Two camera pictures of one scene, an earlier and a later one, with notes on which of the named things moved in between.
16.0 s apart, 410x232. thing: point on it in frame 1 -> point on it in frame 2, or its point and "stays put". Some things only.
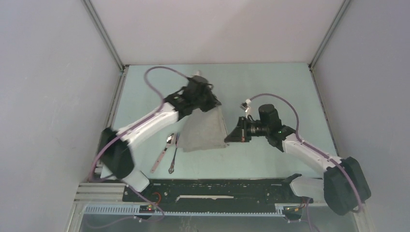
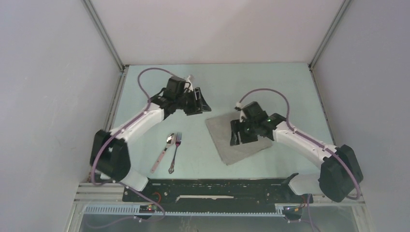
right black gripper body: [255, 129] -> [246, 125]
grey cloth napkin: [202, 130] -> [220, 128]
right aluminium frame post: [337, 19] stays put
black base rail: [255, 191] stays put
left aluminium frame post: [102, 32] stays put
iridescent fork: [171, 168] stays put
